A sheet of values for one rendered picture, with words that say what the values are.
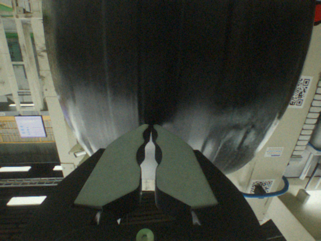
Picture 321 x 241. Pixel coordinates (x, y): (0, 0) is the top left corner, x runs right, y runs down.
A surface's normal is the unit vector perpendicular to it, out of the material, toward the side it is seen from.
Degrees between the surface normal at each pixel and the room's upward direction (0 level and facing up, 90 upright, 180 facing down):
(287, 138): 90
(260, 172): 90
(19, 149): 90
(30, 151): 90
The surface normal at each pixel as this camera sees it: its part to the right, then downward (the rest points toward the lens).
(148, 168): 0.01, 0.76
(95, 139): -0.25, 0.59
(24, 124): 0.15, 0.36
